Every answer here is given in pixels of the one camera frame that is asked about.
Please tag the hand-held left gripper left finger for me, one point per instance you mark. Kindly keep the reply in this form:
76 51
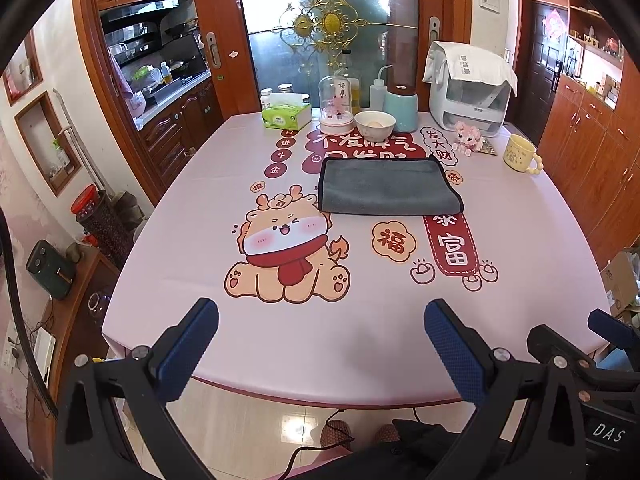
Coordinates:
183 357

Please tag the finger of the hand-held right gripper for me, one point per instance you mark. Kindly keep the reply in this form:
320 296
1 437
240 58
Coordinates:
614 329
560 352

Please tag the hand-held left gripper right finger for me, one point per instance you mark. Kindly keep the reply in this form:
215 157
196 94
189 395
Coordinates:
457 357

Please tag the grey towel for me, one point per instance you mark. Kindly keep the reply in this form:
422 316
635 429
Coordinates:
387 186

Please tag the cardboard box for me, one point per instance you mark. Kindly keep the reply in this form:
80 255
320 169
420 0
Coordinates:
622 280

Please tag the person's dark clothing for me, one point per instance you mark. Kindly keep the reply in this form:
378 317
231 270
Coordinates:
425 442

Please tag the person's right shoe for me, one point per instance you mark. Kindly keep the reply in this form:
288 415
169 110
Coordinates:
386 433

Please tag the person's shoe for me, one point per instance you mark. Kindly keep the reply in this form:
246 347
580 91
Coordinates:
386 433
336 434

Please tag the wooden side cabinet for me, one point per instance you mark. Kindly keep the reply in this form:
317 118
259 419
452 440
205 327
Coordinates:
75 320

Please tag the pink printed tablecloth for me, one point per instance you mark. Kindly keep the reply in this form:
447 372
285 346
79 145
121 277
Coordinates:
360 280

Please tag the white router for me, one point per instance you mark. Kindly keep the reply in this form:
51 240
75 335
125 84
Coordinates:
44 357

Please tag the person's left shoe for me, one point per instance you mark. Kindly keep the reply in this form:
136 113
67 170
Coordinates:
336 434

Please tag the red-lid glass jar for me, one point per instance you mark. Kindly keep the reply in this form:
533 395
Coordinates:
102 225

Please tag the dark green device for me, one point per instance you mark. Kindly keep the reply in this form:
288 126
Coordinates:
50 270

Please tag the yellow mug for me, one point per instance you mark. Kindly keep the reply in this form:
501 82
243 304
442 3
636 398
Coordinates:
518 156

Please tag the small printed card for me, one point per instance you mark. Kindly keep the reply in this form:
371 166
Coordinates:
489 147

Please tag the pink plush toy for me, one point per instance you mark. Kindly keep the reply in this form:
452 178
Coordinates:
467 136

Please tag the wooden kitchen cabinet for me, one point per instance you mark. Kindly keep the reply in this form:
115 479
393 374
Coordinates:
165 125

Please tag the white bowl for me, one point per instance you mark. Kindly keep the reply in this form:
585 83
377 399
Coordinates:
375 127

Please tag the white countertop appliance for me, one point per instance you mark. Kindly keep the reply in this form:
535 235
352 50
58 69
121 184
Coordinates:
475 110

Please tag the mint green blender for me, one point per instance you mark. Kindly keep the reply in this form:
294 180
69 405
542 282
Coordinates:
401 110

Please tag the green tissue box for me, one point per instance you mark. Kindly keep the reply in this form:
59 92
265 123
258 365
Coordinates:
285 117

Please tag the small white-lid jar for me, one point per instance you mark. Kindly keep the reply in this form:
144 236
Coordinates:
266 99
286 89

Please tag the white squeeze bottle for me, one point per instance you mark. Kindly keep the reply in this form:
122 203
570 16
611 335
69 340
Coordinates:
376 95

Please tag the dark brown entrance door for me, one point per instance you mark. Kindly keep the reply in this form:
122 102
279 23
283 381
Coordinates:
542 60

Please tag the glass dome with pink flower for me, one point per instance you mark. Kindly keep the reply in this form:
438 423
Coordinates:
338 105

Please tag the yellow oil bottle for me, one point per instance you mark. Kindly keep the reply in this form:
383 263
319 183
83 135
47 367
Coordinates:
355 92

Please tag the white cloth cover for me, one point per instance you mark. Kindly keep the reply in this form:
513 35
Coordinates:
472 62

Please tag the frosted glass sliding door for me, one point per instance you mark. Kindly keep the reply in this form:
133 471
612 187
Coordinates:
330 30

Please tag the wooden wall cabinet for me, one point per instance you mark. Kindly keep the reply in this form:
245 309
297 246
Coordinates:
597 150

